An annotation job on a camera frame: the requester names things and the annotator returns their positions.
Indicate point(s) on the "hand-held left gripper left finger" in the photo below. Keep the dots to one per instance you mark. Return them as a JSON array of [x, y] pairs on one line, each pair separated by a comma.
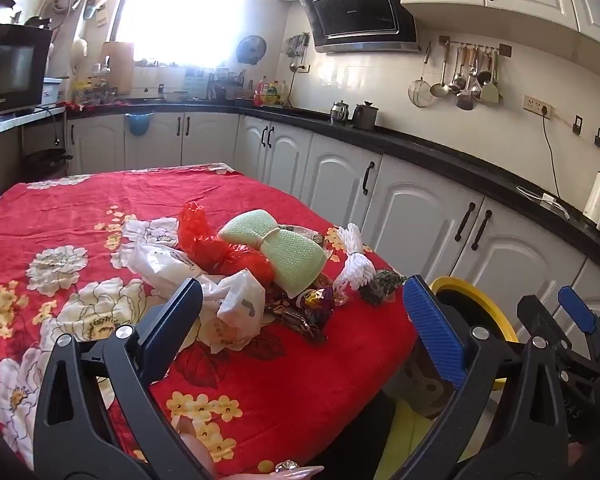
[[172, 325]]

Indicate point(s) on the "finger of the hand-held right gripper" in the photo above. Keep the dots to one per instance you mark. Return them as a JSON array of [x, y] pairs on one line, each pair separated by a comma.
[[577, 310], [535, 317]]

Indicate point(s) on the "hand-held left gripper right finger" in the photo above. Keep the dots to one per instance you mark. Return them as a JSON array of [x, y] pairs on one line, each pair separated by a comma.
[[432, 330]]

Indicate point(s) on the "yellow rimmed trash bin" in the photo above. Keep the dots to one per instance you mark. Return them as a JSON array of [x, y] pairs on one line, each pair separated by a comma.
[[502, 322]]

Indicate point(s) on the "large white plastic bag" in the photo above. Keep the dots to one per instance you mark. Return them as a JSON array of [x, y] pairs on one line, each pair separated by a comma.
[[155, 265]]

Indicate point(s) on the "white bag with grey print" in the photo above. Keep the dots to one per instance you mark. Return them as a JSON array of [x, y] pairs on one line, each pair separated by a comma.
[[235, 310]]

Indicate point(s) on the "dark green wrapper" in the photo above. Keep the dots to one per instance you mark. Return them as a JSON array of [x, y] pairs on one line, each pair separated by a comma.
[[380, 287]]

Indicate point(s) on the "red plastic bag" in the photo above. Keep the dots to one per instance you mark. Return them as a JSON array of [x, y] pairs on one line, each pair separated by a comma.
[[200, 245]]

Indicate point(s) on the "small clear wrapper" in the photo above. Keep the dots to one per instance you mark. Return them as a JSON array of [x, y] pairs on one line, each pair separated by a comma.
[[341, 294]]

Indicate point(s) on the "purple gold candy wrapper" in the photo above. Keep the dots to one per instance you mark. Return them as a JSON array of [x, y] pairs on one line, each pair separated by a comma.
[[319, 299]]

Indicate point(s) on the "green scrub sponge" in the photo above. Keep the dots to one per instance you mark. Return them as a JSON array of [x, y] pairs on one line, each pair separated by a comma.
[[280, 255]]

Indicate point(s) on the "clear printed packet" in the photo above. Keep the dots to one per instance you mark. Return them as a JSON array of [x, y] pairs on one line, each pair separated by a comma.
[[305, 234]]

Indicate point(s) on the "person's left hand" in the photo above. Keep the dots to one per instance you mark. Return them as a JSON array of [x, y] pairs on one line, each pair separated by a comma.
[[300, 472]]

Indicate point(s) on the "white power adapter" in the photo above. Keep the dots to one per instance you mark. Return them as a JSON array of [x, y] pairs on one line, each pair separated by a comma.
[[550, 199]]

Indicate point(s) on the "red floral tablecloth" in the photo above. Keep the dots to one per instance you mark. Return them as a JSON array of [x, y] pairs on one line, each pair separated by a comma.
[[280, 385]]

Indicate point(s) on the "white base cabinets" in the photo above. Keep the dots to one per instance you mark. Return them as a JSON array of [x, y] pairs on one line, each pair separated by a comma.
[[420, 200]]

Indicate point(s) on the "black countertop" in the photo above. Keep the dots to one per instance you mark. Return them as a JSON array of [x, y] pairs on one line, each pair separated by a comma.
[[430, 152]]

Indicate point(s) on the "blue hanging basket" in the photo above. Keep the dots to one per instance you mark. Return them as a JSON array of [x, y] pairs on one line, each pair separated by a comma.
[[139, 124]]

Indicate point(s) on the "dark metal pot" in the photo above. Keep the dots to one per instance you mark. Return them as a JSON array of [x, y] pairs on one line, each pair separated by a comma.
[[365, 116]]

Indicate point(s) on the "row of hanging kitchen utensils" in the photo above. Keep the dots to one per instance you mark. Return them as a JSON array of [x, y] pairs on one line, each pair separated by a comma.
[[462, 95]]

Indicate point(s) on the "steel teapot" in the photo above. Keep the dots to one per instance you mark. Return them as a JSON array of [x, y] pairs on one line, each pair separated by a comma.
[[338, 112]]

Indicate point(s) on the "black condiment rack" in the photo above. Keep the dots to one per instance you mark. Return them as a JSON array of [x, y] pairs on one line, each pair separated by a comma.
[[220, 84]]

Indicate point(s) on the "group of condiment bottles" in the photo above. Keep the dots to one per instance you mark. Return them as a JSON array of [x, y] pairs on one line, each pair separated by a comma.
[[270, 94]]

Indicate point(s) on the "stainless steel shelf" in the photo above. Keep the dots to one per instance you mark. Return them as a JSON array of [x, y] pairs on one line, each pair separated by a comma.
[[10, 122]]

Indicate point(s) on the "white storage box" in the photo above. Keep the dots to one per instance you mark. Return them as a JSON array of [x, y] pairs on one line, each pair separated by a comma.
[[53, 91]]

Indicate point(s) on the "wooden cutting board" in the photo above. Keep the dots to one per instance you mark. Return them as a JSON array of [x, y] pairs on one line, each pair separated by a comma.
[[117, 67]]

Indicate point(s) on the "black microwave oven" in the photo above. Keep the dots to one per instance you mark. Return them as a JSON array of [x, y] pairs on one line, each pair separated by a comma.
[[10, 70]]

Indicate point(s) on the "hanging small kitchen tools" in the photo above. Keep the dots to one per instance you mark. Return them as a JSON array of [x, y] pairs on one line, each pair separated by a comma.
[[297, 47]]

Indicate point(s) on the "window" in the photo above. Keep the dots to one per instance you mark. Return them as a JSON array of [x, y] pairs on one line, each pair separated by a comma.
[[180, 10]]

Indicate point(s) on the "black range hood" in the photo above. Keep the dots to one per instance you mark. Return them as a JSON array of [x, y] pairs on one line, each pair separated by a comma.
[[355, 10]]

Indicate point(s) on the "beige wall socket strip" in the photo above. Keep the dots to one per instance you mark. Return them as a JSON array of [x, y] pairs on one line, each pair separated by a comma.
[[535, 105]]

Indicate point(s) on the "utensil wall rail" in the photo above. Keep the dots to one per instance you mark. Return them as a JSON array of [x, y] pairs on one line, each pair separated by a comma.
[[504, 50]]

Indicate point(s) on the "round dark wall fan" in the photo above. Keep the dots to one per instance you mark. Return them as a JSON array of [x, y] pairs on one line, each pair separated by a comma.
[[251, 50]]

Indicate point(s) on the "small wall socket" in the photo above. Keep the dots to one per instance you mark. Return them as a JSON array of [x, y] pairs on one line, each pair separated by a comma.
[[304, 68]]

